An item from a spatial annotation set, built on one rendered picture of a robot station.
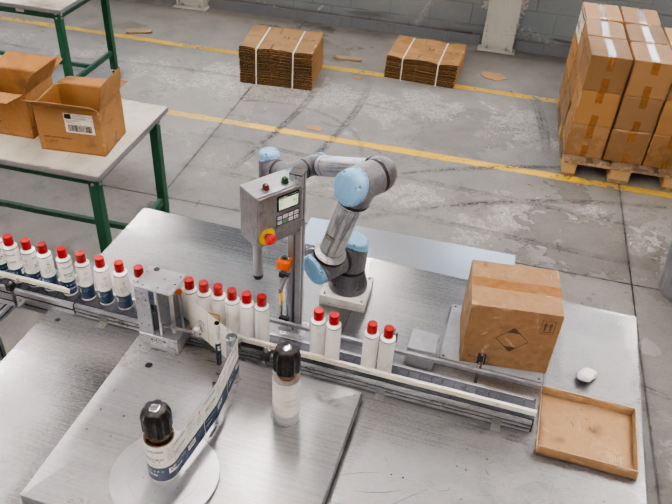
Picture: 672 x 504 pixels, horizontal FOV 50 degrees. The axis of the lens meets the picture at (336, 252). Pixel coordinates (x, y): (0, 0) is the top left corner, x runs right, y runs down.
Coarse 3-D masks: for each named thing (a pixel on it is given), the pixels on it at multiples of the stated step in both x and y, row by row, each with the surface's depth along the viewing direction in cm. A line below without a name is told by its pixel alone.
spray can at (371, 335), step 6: (372, 324) 229; (366, 330) 232; (372, 330) 229; (366, 336) 231; (372, 336) 231; (378, 336) 231; (366, 342) 232; (372, 342) 231; (378, 342) 234; (366, 348) 234; (372, 348) 233; (366, 354) 235; (372, 354) 235; (366, 360) 237; (372, 360) 237; (366, 366) 238; (372, 366) 239
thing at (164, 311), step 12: (144, 300) 231; (156, 300) 230; (168, 300) 232; (144, 312) 235; (156, 312) 237; (168, 312) 240; (144, 324) 238; (156, 324) 240; (168, 324) 243; (180, 324) 245; (144, 336) 242; (156, 336) 240; (168, 336) 240; (180, 336) 241; (180, 348) 243
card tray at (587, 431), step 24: (552, 408) 238; (576, 408) 239; (600, 408) 239; (624, 408) 237; (552, 432) 230; (576, 432) 231; (600, 432) 231; (624, 432) 232; (552, 456) 223; (576, 456) 219; (600, 456) 224; (624, 456) 224
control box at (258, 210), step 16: (272, 176) 223; (288, 176) 224; (240, 192) 219; (256, 192) 215; (272, 192) 216; (288, 192) 219; (240, 208) 223; (256, 208) 215; (272, 208) 218; (288, 208) 223; (256, 224) 219; (272, 224) 222; (288, 224) 227; (256, 240) 223
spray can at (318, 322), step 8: (320, 312) 233; (312, 320) 235; (320, 320) 234; (312, 328) 236; (320, 328) 235; (312, 336) 238; (320, 336) 237; (312, 344) 240; (320, 344) 240; (312, 352) 242; (320, 352) 242
